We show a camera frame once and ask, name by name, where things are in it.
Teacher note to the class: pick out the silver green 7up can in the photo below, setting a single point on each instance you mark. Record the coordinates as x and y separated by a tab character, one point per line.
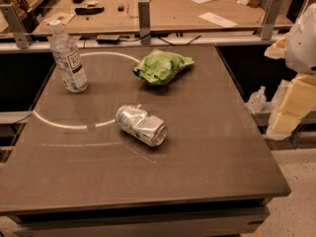
142	125

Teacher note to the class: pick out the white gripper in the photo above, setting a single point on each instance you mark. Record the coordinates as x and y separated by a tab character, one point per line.
302	41

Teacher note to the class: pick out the green chip bag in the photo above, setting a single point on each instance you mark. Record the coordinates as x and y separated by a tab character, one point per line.
159	67

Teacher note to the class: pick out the left metal bracket post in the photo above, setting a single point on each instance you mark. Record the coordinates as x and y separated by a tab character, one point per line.
21	37

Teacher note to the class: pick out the clear plastic water bottle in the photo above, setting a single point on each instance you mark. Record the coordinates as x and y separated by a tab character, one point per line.
67	58

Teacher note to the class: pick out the right metal bracket post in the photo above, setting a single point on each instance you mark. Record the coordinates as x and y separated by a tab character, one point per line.
268	25

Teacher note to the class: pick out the small clear bottle left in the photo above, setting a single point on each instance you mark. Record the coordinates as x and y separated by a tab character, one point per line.
257	101

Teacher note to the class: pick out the wooden workbench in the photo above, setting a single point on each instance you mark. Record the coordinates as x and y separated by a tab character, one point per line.
167	16

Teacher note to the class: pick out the middle metal bracket post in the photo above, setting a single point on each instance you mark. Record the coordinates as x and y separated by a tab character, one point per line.
144	22

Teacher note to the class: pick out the black tool on bench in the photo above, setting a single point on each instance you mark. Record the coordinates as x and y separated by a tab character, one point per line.
89	10

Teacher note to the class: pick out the black power adapter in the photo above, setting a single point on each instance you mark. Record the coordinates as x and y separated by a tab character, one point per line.
107	39

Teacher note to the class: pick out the paper card on bench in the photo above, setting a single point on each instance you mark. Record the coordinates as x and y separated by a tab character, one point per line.
64	18

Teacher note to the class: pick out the metal bracket post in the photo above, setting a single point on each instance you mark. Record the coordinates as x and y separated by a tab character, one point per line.
268	25
21	37
144	22

